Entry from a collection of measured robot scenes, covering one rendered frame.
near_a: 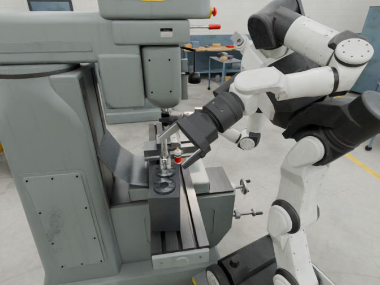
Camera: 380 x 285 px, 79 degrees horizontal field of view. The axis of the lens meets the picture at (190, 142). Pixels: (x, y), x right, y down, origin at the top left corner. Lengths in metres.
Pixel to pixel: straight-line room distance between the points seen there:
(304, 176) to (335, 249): 1.63
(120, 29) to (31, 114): 0.54
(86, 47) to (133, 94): 0.27
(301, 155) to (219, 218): 0.94
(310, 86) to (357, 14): 9.72
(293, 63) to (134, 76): 0.67
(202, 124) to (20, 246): 2.26
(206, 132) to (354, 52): 0.39
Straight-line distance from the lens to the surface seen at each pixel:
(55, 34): 1.17
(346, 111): 0.78
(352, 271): 2.41
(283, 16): 0.81
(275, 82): 0.61
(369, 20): 7.03
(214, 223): 1.69
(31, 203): 1.49
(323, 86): 0.67
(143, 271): 1.85
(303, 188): 0.95
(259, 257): 1.45
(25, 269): 2.43
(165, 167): 0.97
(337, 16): 9.88
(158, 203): 0.91
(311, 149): 0.83
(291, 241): 1.15
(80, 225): 1.53
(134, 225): 1.60
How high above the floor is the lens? 1.75
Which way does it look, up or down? 29 degrees down
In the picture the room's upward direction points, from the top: straight up
